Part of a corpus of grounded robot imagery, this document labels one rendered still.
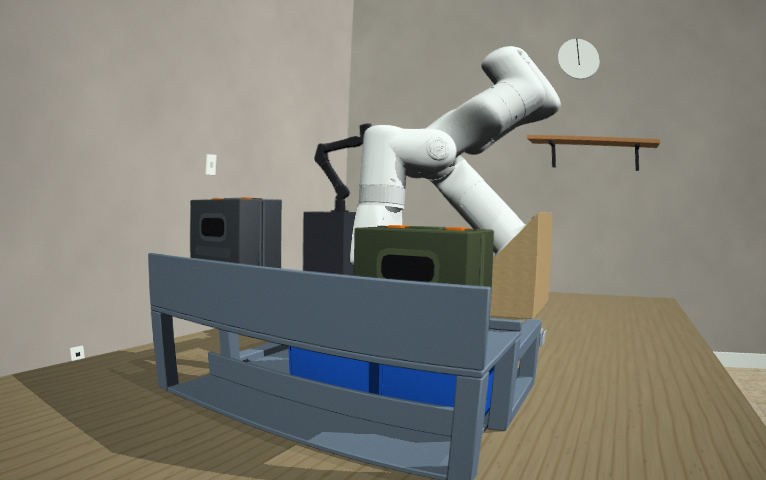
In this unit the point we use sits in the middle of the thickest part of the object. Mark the blue open bin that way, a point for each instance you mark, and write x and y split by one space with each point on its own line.
422 386
338 371

